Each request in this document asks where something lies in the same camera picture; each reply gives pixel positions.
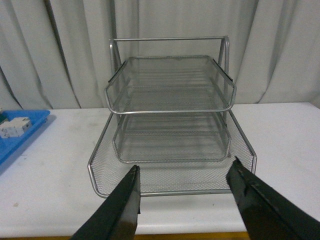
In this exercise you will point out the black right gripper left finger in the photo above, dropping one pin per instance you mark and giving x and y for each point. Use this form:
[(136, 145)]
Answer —
[(117, 217)]

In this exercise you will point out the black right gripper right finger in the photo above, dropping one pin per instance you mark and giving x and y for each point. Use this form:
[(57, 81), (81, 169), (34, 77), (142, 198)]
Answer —
[(268, 215)]

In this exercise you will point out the blue plastic bin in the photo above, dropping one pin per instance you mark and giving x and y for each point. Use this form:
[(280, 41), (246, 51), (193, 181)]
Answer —
[(9, 145)]

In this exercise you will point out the white circuit breaker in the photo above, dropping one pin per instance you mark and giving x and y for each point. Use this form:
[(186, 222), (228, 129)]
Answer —
[(7, 131), (19, 126)]

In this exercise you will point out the white circuit breaker front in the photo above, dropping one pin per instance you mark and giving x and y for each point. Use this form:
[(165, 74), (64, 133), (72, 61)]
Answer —
[(7, 131)]

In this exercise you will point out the white curtain backdrop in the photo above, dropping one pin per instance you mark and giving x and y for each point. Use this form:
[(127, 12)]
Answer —
[(54, 54)]

